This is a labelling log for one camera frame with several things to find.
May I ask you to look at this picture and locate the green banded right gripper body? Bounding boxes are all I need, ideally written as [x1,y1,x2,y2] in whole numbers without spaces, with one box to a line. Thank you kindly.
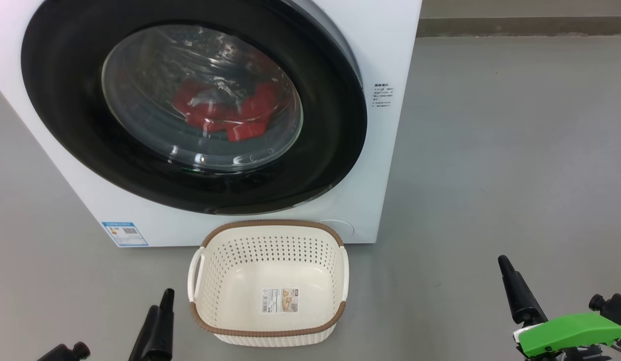
[514,312,621,361]

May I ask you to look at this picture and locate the blue energy label sticker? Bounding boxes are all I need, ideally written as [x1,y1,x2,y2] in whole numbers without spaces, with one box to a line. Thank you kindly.
[102,222,149,247]

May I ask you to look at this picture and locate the white printed product label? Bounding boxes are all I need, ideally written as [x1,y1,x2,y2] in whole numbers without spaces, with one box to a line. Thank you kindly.
[262,288,299,314]

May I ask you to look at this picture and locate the round white filter cover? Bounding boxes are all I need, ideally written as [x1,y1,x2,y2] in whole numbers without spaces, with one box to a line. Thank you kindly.
[316,219,355,240]

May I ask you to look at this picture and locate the cream basket with brown rim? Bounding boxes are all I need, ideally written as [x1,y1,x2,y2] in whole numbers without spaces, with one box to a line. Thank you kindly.
[188,219,350,347]

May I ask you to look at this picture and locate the glass washing machine door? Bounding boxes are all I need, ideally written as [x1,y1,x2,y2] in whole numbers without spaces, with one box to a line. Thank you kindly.
[21,0,368,215]

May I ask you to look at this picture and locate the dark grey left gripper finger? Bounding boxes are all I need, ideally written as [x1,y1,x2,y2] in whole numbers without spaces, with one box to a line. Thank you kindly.
[158,288,175,361]
[128,305,162,361]

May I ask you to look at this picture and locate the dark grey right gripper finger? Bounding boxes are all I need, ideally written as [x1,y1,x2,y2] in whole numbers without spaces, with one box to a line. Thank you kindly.
[498,255,548,325]

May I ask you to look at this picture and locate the white front-load washing machine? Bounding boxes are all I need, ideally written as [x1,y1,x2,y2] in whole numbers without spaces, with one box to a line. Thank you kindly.
[0,0,422,249]

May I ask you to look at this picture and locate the small black text sticker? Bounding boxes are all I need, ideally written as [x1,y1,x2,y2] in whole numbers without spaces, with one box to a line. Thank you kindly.
[373,84,394,117]

